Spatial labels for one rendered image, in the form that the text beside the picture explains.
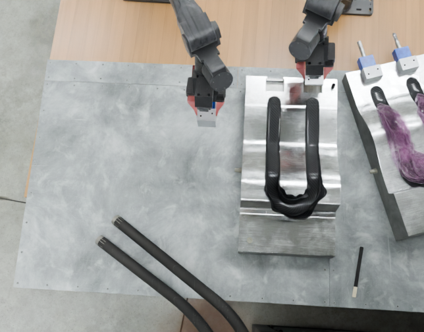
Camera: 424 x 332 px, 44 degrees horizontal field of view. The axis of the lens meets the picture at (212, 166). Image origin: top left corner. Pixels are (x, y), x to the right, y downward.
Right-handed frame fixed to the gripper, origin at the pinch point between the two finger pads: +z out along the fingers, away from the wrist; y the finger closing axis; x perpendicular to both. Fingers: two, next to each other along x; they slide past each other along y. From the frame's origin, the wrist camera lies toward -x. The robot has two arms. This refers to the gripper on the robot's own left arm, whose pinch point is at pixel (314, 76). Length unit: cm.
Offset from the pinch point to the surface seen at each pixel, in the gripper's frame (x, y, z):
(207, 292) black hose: -56, -25, 21
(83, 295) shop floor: -30, -94, 99
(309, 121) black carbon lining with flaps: -8.0, -0.9, 9.7
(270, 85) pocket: 2.5, -12.4, 6.0
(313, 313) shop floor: -26, 2, 112
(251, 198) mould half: -33.2, -15.4, 11.5
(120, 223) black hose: -39, -52, 19
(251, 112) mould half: -7.8, -17.1, 6.6
